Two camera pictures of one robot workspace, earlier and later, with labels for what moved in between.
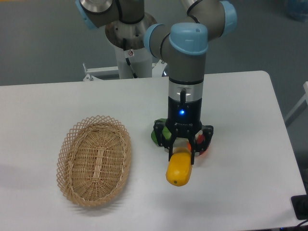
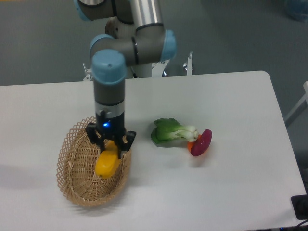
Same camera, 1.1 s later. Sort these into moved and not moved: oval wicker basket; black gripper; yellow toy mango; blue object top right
Moved: yellow toy mango; black gripper
Not moved: oval wicker basket; blue object top right
